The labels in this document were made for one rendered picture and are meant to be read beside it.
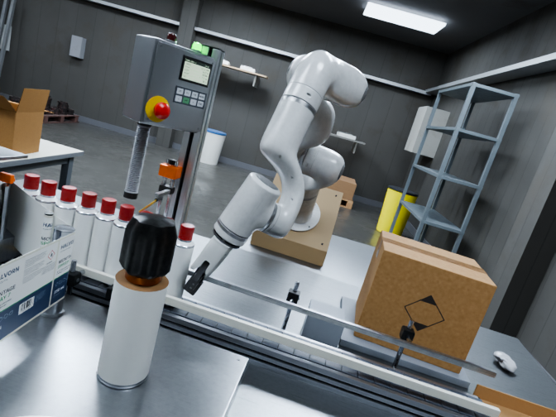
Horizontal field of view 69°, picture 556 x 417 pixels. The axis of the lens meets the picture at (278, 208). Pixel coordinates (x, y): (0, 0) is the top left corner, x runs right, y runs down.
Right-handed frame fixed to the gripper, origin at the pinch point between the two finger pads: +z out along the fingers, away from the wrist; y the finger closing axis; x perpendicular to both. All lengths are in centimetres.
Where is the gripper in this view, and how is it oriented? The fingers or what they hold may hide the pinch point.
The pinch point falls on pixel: (193, 285)
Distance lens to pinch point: 102.4
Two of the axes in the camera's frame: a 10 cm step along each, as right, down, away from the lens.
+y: -1.6, 1.9, -9.7
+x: 8.0, 6.0, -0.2
